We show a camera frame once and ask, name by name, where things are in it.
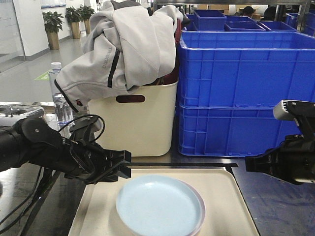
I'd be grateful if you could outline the cream serving tray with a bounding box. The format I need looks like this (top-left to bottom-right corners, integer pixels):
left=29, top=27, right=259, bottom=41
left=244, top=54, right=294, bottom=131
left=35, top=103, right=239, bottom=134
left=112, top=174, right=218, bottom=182
left=69, top=169, right=258, bottom=236

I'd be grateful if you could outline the light pink plate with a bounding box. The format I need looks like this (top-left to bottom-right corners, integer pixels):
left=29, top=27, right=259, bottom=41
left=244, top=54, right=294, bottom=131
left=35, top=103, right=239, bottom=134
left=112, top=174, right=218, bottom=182
left=182, top=181, right=206, bottom=236

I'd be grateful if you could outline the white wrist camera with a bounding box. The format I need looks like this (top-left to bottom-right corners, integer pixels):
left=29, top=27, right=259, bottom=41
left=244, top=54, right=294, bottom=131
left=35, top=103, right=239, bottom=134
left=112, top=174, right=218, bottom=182
left=273, top=99, right=315, bottom=121

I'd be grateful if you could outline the grey jacket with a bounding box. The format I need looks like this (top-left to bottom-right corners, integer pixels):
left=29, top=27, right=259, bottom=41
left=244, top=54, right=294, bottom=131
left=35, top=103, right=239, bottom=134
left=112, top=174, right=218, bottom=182
left=54, top=0, right=186, bottom=112

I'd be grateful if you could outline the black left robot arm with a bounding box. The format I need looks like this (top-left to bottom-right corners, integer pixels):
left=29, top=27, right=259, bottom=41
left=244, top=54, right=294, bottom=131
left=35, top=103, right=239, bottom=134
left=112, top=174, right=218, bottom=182
left=0, top=115, right=131, bottom=184

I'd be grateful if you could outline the cream storage basket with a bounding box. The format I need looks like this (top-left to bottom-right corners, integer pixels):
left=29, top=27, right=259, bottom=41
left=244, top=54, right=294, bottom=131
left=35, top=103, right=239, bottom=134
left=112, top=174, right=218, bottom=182
left=88, top=81, right=178, bottom=157

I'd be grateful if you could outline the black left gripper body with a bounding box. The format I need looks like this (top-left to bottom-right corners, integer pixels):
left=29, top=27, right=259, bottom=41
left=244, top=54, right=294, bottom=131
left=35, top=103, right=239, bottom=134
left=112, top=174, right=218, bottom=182
left=64, top=115, right=116, bottom=179

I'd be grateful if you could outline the clear water bottle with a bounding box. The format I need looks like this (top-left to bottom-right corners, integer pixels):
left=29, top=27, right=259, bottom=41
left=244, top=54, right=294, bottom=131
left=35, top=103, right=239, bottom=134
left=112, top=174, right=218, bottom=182
left=49, top=62, right=73, bottom=128

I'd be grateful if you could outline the white grey remote controller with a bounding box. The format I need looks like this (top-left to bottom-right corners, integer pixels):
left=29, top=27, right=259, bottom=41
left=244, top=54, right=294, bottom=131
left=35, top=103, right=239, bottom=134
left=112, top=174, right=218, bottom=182
left=0, top=104, right=44, bottom=126

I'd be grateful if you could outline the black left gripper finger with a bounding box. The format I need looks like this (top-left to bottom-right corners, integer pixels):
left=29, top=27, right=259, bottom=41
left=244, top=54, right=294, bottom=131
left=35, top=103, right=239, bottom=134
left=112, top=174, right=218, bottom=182
left=104, top=149, right=131, bottom=164

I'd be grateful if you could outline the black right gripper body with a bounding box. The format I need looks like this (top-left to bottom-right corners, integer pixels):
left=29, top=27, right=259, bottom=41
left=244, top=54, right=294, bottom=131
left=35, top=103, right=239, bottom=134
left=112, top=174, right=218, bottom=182
left=267, top=135, right=315, bottom=184

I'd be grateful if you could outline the potted plant gold pot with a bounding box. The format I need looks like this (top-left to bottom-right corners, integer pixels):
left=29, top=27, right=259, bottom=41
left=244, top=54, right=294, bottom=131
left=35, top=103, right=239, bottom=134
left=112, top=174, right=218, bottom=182
left=42, top=11, right=63, bottom=50

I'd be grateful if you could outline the light blue plate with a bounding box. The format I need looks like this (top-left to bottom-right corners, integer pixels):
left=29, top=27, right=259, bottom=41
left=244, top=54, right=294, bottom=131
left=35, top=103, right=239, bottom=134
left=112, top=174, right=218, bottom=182
left=116, top=175, right=199, bottom=236

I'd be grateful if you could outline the blue stacked crate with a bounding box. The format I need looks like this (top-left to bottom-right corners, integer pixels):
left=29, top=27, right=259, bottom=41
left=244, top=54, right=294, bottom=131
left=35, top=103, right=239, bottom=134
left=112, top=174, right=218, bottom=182
left=178, top=31, right=315, bottom=157

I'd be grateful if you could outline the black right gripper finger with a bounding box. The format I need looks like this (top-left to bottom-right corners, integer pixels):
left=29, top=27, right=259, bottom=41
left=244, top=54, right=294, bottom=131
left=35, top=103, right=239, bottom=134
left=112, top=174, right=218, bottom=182
left=245, top=154, right=272, bottom=175

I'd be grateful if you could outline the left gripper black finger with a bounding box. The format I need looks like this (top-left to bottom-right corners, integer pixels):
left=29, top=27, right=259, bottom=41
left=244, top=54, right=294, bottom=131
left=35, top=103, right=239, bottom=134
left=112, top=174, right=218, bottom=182
left=84, top=161, right=131, bottom=184

